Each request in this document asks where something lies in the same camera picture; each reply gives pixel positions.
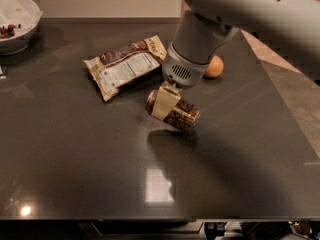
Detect brown white snack bag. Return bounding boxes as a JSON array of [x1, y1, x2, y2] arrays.
[[84, 35, 167, 102]]

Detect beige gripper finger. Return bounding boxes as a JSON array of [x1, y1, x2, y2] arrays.
[[151, 82, 181, 121]]

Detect white bowl with food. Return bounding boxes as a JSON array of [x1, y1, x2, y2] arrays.
[[0, 0, 42, 55]]

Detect orange fruit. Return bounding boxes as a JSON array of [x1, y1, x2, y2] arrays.
[[204, 56, 224, 79]]

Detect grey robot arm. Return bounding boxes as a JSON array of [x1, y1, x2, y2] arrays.
[[151, 0, 320, 120]]

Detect orange brown soda can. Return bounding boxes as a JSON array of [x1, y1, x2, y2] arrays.
[[145, 90, 200, 132]]

